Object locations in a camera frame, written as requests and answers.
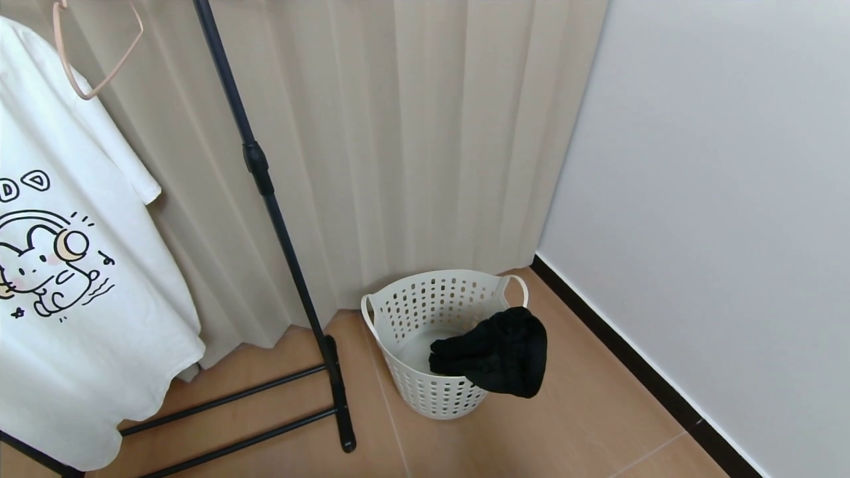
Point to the black clothes rack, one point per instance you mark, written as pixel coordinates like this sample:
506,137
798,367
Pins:
257,166

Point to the pink clothes hanger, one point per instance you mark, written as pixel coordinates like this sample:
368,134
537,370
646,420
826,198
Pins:
112,70

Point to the white printed t-shirt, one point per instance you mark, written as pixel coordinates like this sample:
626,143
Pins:
66,332

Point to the beige curtain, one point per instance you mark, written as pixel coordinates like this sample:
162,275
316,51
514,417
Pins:
431,133

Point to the black garment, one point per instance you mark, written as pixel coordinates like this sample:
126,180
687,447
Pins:
505,358

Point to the white laundry basket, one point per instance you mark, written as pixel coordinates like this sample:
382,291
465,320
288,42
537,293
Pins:
431,299

